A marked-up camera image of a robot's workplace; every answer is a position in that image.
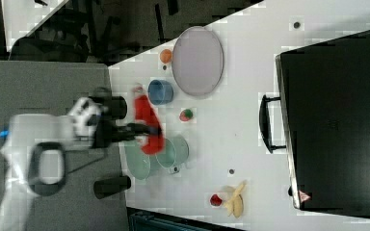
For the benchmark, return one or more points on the green oval strainer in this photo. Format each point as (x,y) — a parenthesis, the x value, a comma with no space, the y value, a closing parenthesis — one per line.
(140,165)

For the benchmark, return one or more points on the large grey plate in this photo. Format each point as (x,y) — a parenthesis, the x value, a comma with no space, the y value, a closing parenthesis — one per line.
(197,61)

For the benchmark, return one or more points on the red ketchup bottle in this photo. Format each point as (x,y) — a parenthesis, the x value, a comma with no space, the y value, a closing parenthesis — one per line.
(145,114)

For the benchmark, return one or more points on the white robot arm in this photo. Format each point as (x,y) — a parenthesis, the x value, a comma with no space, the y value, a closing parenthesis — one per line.
(36,147)

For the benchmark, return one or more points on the small red fruit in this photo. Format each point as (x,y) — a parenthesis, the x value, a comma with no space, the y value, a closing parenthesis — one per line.
(215,200)

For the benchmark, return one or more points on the toy strawberry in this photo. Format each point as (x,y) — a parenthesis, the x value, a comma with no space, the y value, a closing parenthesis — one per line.
(186,115)

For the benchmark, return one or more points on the black cylinder post lower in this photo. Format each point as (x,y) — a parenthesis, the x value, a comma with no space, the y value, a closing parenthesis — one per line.
(109,186)

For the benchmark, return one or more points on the peeled banana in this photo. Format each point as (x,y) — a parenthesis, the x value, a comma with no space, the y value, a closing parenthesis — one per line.
(234,200)

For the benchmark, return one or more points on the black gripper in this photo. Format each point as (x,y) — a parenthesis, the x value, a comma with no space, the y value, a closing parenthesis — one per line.
(107,132)

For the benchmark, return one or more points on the black toaster oven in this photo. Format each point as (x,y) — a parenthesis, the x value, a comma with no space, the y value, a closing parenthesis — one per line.
(324,95)

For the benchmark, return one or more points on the green mug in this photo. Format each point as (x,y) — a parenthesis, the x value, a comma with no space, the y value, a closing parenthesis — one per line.
(174,154)

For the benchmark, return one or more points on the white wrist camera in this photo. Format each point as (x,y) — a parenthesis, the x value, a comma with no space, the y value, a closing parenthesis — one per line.
(85,115)

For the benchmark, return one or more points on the blue bowl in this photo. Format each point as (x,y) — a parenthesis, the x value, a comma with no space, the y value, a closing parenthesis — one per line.
(160,92)

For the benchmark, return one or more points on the orange fruit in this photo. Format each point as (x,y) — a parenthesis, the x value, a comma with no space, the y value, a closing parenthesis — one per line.
(166,56)

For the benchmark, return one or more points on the black cylinder post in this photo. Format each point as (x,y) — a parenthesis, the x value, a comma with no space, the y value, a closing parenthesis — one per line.
(113,107)
(109,186)

